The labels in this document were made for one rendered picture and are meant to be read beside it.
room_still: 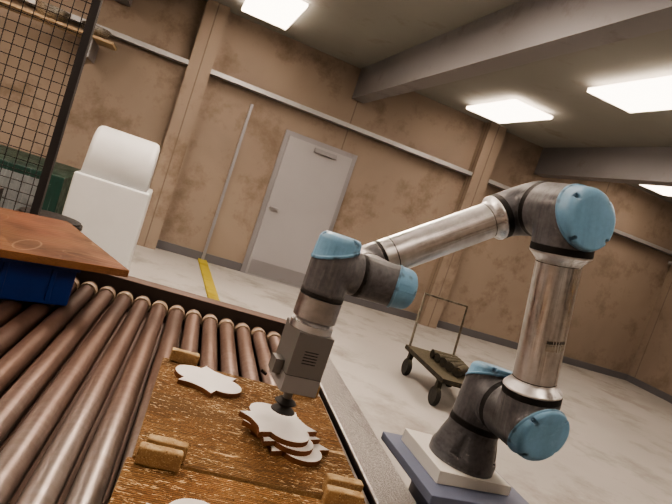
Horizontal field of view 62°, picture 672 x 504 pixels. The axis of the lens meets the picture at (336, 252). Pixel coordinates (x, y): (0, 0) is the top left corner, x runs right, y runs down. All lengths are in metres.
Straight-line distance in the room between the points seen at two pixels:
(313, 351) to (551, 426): 0.50
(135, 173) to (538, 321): 4.18
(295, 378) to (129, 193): 4.08
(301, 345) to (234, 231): 7.34
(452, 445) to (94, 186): 4.07
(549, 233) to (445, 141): 8.04
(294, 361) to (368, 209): 7.77
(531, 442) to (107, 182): 4.22
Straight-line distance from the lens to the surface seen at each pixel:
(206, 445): 0.93
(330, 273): 0.91
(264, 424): 0.98
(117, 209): 4.93
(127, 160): 4.98
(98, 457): 0.87
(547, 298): 1.13
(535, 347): 1.15
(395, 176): 8.77
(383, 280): 0.94
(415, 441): 1.36
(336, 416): 1.27
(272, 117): 8.24
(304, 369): 0.94
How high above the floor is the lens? 1.35
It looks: 4 degrees down
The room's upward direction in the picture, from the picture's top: 19 degrees clockwise
